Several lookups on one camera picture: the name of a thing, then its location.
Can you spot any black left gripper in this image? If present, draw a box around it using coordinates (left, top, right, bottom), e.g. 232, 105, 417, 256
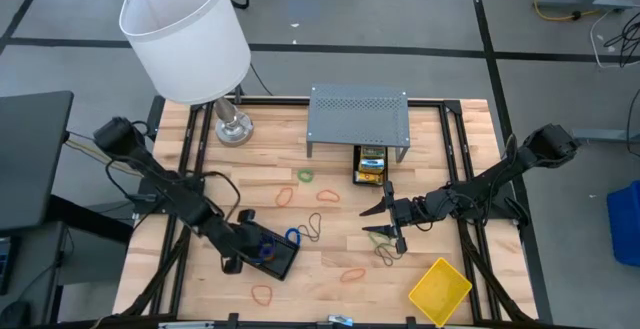
214, 209, 279, 275

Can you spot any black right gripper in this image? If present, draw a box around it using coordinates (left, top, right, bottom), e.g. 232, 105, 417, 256
358, 180, 447, 256

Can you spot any olive green rubber band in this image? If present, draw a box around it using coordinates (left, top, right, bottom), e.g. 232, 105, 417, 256
367, 231, 396, 248

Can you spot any black mesh plastic basket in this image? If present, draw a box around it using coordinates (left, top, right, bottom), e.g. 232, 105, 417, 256
352, 143, 390, 187
238, 220, 302, 282

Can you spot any green blue crayon box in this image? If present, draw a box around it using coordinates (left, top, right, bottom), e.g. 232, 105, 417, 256
357, 157, 386, 174

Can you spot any yellow plastic basket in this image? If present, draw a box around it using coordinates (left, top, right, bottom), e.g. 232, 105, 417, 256
407, 256, 474, 329

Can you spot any grey desk foot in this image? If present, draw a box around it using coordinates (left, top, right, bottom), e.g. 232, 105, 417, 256
570, 127, 640, 145

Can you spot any black desk top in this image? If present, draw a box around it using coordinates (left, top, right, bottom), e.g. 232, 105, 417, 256
0, 90, 75, 234

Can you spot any grey perforated metal shelf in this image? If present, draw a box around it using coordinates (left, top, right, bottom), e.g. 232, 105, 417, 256
305, 83, 412, 164

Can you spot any white shade silver table lamp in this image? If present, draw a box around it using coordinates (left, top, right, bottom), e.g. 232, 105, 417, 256
118, 0, 255, 148

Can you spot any blue plastic bin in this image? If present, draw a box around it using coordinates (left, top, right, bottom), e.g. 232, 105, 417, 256
606, 179, 640, 269

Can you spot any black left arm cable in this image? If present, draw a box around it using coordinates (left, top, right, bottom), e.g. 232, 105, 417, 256
197, 169, 242, 223

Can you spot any silver aluminium rail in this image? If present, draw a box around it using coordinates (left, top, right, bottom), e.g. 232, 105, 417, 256
157, 320, 217, 329

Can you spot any black aluminium table frame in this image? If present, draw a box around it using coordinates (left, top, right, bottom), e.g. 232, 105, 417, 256
112, 95, 542, 328

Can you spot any black lamp cord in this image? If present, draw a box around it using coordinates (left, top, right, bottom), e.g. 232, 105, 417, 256
248, 62, 275, 97

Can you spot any thin yellow wire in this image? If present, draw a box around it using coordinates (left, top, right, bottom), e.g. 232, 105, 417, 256
67, 138, 144, 178

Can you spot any white floor cable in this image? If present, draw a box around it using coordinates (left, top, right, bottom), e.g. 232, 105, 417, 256
589, 9, 640, 70

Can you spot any black cable bundle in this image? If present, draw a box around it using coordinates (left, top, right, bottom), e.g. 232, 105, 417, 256
603, 11, 640, 69

